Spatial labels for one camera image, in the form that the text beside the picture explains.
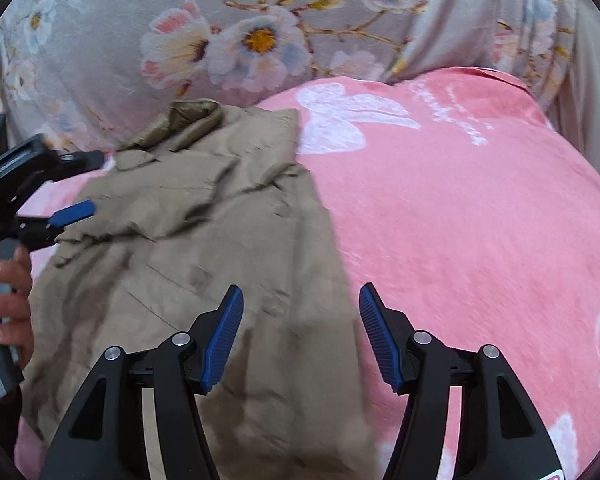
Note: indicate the grey floral blanket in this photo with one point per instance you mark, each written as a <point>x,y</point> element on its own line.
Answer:
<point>105,35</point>

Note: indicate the pink butterfly print blanket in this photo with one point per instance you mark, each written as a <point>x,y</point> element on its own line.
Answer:
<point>455,210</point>

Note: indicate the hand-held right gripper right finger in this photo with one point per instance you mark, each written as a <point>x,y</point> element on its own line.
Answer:
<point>377,340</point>

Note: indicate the person's left hand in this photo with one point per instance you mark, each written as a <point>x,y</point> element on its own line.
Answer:
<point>15,310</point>

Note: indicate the khaki quilted jacket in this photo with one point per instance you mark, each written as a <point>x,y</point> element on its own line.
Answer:
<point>205,220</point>

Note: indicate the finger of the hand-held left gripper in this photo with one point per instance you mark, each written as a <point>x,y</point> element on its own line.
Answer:
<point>72,212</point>
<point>55,165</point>

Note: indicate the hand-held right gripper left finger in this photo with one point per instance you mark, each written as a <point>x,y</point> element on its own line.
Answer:
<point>224,340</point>

